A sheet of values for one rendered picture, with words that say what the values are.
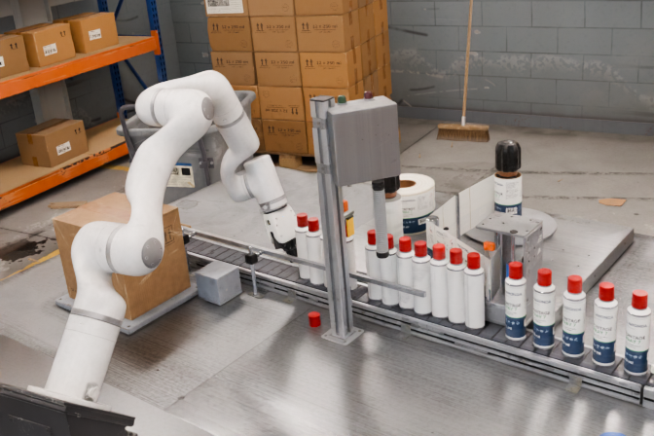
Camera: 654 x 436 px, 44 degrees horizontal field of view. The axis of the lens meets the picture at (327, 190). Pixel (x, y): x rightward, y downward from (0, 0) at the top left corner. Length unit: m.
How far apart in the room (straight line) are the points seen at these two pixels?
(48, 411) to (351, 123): 0.94
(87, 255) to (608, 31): 5.04
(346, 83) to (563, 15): 1.82
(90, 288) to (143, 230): 0.18
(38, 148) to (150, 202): 4.41
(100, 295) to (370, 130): 0.75
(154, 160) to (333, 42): 3.69
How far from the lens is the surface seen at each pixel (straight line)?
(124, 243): 1.93
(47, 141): 6.31
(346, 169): 2.02
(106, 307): 1.95
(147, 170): 2.02
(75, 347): 1.94
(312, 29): 5.67
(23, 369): 2.42
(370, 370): 2.13
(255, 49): 5.92
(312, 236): 2.37
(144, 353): 2.34
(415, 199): 2.68
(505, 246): 2.17
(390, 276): 2.25
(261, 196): 2.43
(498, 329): 2.19
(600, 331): 2.01
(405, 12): 6.97
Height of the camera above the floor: 2.00
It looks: 21 degrees down
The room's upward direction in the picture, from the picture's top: 5 degrees counter-clockwise
